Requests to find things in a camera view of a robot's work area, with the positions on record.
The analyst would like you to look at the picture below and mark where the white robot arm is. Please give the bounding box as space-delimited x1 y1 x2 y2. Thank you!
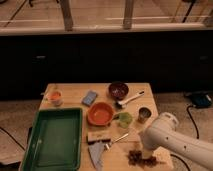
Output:
139 112 213 171

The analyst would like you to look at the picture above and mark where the orange red bowl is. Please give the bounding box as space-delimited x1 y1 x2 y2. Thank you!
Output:
87 102 114 126

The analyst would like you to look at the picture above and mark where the dark maroon bowl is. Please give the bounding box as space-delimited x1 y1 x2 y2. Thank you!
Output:
108 82 129 100

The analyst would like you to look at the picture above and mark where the silver spoon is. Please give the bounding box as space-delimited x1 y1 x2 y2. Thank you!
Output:
104 133 129 150

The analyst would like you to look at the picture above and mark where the metal cup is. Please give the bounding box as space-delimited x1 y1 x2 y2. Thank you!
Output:
138 107 152 123

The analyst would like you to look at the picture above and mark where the wooden block eraser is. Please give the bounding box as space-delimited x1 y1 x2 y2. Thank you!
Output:
87 131 111 144

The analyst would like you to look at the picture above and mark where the blue black floor device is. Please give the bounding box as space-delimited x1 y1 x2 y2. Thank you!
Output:
186 93 212 108

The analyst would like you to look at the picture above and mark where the blue sponge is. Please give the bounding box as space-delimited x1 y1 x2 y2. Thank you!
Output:
82 91 98 106

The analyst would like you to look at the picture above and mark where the green plastic tray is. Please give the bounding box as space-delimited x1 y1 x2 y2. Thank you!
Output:
21 108 82 171

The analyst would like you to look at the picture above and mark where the small orange cup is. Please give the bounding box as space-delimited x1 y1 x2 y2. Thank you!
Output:
43 90 63 106

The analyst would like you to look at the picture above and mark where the white handled brush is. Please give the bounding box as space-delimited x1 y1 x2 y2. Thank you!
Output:
115 91 144 109

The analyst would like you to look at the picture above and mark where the black cable on floor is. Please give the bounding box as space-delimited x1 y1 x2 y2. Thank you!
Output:
170 105 200 171

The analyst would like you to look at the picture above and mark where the black cable left floor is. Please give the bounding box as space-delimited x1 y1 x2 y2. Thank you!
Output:
0 126 26 152

